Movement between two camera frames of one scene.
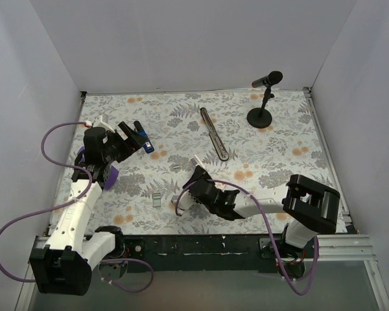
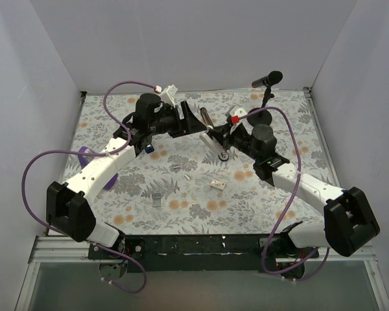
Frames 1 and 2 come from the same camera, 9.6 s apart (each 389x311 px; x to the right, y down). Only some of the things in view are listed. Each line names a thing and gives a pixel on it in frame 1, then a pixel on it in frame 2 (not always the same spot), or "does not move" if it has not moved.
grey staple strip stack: [157, 199] does not move
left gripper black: [129, 136] → [181, 117]
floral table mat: [251, 140] does not move
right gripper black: [198, 183] → [227, 137]
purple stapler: [111, 173] does not move
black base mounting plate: [205, 253] does not move
